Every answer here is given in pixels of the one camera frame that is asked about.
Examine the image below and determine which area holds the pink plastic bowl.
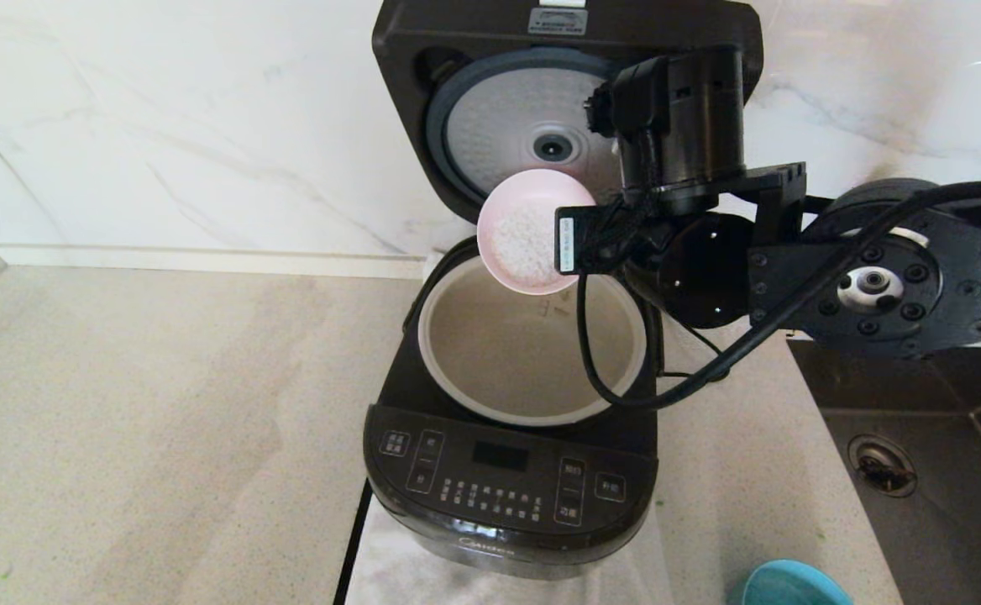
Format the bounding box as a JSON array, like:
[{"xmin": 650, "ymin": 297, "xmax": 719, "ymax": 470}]
[{"xmin": 475, "ymin": 167, "xmax": 600, "ymax": 296}]

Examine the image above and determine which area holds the white raw rice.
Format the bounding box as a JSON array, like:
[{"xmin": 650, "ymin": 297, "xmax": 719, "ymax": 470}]
[{"xmin": 490, "ymin": 202, "xmax": 564, "ymax": 287}]

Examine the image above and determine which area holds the black rice cooker lid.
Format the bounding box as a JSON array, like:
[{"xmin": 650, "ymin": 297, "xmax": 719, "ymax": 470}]
[{"xmin": 370, "ymin": 0, "xmax": 766, "ymax": 227}]

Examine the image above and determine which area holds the grey inner pot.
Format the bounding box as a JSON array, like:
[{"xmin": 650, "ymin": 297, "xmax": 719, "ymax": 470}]
[{"xmin": 417, "ymin": 252, "xmax": 650, "ymax": 428}]

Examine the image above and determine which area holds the black rice cooker base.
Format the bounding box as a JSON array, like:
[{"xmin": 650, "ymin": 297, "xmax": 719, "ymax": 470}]
[{"xmin": 361, "ymin": 235, "xmax": 664, "ymax": 581}]

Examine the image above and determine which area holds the teal plastic bowl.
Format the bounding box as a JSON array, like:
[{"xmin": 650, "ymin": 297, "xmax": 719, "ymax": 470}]
[{"xmin": 740, "ymin": 559, "xmax": 854, "ymax": 605}]

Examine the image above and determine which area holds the metal sink drain strainer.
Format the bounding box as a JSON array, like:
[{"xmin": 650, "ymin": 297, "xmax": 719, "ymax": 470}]
[{"xmin": 846, "ymin": 433, "xmax": 918, "ymax": 499}]

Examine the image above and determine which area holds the stainless steel sink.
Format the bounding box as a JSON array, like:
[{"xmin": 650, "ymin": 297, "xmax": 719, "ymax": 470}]
[{"xmin": 785, "ymin": 339, "xmax": 981, "ymax": 605}]

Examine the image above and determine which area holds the black strip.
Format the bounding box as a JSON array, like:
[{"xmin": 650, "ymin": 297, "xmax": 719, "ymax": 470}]
[{"xmin": 333, "ymin": 479, "xmax": 372, "ymax": 605}]

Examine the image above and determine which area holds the white translucent mat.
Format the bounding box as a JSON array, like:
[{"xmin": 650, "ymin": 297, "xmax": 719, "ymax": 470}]
[{"xmin": 345, "ymin": 504, "xmax": 675, "ymax": 605}]

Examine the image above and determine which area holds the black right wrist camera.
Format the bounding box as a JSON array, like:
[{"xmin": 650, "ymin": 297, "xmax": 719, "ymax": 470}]
[{"xmin": 584, "ymin": 56, "xmax": 656, "ymax": 140}]

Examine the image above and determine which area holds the black power cord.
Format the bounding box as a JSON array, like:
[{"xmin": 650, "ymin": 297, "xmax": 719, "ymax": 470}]
[{"xmin": 657, "ymin": 324, "xmax": 732, "ymax": 381}]

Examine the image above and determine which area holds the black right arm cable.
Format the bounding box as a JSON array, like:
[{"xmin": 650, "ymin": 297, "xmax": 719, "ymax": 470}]
[{"xmin": 575, "ymin": 181, "xmax": 981, "ymax": 411}]

